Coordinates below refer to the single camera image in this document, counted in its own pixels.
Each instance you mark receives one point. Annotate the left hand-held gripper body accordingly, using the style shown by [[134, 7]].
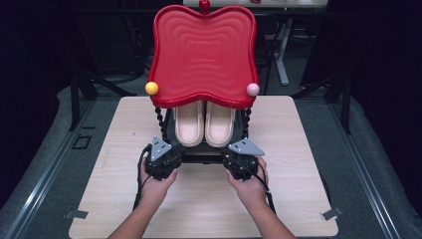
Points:
[[161, 161]]

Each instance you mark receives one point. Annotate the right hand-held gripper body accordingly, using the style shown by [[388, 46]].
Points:
[[244, 162]]

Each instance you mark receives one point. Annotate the cream clog shoe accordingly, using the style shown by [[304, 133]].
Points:
[[189, 124], [219, 124]]

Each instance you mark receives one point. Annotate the red and black shoe rack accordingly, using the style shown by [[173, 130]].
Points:
[[203, 56]]

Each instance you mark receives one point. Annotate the person's left hand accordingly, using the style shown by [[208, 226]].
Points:
[[156, 191]]

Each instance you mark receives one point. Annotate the person's right hand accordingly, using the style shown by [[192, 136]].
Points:
[[250, 192]]

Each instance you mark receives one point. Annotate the grey tape strip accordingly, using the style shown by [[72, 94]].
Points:
[[76, 214], [331, 213]]

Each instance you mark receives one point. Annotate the black metal stand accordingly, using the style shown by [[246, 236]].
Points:
[[345, 99], [75, 99]]

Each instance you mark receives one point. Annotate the white desk leg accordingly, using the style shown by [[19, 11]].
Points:
[[282, 56]]

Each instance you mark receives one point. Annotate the metal floor rail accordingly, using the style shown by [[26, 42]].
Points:
[[365, 179], [46, 179]]

